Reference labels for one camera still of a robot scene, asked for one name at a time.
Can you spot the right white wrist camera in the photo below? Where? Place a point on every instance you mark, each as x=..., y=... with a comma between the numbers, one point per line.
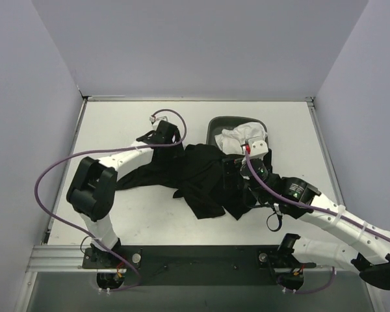
x=256, y=147

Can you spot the white t shirt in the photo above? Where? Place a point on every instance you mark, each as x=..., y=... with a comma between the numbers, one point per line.
x=230, y=141

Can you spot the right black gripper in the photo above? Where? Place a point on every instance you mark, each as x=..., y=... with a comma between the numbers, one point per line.
x=231, y=169

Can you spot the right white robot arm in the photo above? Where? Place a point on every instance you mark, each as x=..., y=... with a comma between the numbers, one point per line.
x=362, y=248

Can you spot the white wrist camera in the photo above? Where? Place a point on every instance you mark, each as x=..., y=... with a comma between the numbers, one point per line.
x=256, y=147
x=154, y=119

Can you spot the black printed t shirt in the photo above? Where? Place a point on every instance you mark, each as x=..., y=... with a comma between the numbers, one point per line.
x=198, y=177

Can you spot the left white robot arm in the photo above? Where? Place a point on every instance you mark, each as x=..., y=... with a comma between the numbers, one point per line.
x=93, y=187

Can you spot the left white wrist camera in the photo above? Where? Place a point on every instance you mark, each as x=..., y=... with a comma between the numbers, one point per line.
x=154, y=119

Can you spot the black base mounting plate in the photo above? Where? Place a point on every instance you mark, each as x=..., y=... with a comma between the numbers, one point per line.
x=195, y=266

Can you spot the dark grey plastic basket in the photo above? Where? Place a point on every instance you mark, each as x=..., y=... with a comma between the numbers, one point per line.
x=228, y=122

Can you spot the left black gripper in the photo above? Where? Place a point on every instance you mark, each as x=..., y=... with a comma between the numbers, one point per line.
x=168, y=148

